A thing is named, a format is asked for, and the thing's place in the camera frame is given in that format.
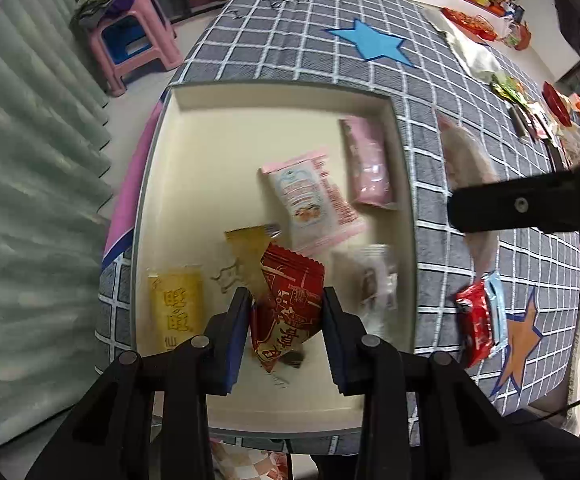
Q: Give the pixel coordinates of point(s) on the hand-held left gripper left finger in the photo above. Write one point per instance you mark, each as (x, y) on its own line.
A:
(232, 350)

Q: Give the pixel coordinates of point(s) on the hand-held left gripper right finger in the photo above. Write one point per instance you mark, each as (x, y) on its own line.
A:
(337, 350)

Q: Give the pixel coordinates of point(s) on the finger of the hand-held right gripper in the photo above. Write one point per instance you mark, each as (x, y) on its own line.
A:
(520, 205)

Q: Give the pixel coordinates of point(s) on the red printed snack packet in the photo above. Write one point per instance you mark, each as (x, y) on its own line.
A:
(285, 310)

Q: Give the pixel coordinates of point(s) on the pale pink snack packet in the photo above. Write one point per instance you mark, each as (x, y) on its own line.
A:
(465, 160)

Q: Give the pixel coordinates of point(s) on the clear snack packet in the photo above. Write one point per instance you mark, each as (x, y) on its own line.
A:
(375, 280)

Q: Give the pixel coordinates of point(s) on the cream rectangular tray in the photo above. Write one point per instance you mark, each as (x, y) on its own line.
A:
(210, 160)

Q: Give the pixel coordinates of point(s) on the tray of orange snacks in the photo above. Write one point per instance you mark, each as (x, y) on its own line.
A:
(470, 22)

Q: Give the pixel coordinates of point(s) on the yellow snack packet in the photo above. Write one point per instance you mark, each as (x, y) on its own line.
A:
(177, 305)

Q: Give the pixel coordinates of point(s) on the golden snack packet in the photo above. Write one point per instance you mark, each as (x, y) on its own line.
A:
(247, 252)

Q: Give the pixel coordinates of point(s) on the light blue snack packet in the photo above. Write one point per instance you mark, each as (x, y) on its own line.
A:
(499, 305)

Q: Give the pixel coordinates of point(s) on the red tray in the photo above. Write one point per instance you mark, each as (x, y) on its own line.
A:
(555, 102)

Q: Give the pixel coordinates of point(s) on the red checked packet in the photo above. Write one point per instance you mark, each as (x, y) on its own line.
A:
(250, 460)

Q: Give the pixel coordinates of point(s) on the green snack packet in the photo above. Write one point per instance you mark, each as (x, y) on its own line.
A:
(507, 85)

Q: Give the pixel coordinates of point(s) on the glossy red snack packet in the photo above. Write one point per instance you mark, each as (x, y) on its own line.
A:
(477, 320)

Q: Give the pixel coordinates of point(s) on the white pink-edged snack packet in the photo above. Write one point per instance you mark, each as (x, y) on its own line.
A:
(310, 200)

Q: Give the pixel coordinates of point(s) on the white plastic bag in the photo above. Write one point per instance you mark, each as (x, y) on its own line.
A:
(470, 50)

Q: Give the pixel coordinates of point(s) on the orange bag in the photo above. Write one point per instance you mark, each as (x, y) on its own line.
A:
(520, 35)

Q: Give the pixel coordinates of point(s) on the pale green curtain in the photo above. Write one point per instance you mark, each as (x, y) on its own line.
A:
(30, 185)

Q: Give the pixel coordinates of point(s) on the grey checked tablecloth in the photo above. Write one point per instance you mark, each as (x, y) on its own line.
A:
(295, 50)

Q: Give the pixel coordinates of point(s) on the pink plastic stool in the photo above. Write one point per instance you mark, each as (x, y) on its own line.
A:
(165, 45)

